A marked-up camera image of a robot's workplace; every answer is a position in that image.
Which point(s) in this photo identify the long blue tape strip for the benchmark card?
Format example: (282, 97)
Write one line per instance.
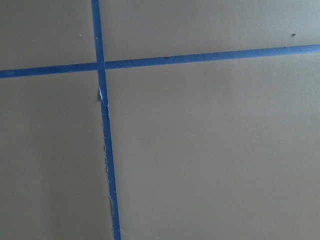
(107, 138)

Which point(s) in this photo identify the crossing blue tape strip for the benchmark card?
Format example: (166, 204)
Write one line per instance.
(157, 61)

